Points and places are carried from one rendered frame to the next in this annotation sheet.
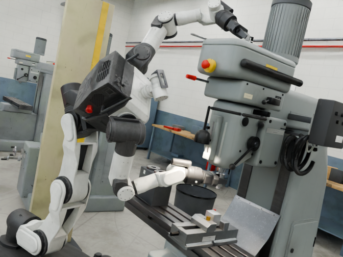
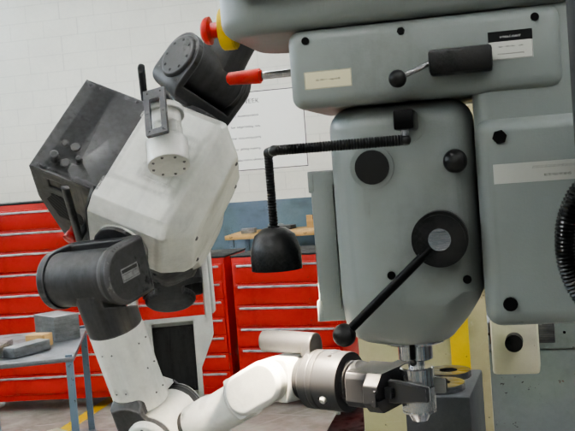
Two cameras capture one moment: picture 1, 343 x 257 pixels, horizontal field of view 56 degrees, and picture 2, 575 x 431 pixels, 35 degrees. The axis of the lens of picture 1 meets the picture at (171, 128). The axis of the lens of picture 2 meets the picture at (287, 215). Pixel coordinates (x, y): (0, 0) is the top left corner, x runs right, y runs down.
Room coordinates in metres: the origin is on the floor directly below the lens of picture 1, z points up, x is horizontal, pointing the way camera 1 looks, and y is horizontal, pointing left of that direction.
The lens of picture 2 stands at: (0.65, -1.18, 1.56)
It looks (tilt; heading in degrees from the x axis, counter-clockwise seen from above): 3 degrees down; 51
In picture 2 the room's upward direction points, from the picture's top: 4 degrees counter-clockwise
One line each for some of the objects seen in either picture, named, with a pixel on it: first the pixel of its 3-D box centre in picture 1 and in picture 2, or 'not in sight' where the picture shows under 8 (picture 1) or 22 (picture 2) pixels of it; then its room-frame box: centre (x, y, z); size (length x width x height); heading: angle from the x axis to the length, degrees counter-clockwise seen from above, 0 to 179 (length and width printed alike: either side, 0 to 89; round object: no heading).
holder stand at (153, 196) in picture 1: (154, 184); (447, 426); (1.99, 0.03, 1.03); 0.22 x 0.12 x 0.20; 33
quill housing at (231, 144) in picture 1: (230, 134); (409, 221); (1.58, -0.29, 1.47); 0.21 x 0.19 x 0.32; 39
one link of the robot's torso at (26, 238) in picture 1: (42, 236); not in sight; (1.72, 0.58, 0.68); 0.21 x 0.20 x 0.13; 58
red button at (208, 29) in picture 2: (205, 64); (212, 30); (1.42, -0.09, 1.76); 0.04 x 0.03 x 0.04; 39
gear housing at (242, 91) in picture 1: (244, 94); (426, 66); (1.60, -0.32, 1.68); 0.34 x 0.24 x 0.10; 129
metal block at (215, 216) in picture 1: (212, 217); not in sight; (1.57, -0.30, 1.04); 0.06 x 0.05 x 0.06; 36
